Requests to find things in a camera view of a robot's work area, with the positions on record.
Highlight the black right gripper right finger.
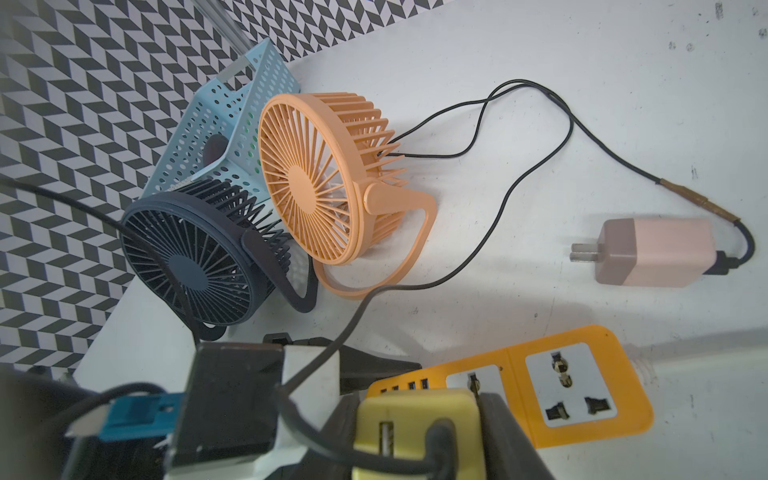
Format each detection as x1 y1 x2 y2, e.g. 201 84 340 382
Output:
477 393 555 480

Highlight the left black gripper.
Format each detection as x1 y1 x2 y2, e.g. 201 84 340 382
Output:
263 332 422 394

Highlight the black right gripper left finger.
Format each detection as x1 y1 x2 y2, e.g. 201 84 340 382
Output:
281 392 361 479

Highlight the yellow usb charger plug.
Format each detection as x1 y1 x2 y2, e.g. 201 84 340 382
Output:
354 389 487 479

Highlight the orange power strip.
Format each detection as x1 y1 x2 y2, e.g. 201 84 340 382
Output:
366 325 654 448

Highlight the pink usb charger plug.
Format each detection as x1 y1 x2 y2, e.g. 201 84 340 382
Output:
569 218 718 288

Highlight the black orange fan cable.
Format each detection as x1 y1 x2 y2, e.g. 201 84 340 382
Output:
377 78 757 277

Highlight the dark blue desk fan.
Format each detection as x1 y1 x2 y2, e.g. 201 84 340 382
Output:
121 178 318 341

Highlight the orange desk fan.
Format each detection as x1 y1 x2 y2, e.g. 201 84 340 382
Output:
257 92 437 299

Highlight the light blue plastic basket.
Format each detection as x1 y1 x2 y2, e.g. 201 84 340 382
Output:
141 40 300 203

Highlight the black blue fan cable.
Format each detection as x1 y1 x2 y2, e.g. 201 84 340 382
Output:
272 107 577 480

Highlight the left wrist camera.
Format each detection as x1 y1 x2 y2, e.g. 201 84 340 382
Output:
62 343 351 479

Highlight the aluminium corner post left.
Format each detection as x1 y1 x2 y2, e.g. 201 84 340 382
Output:
193 0 255 55

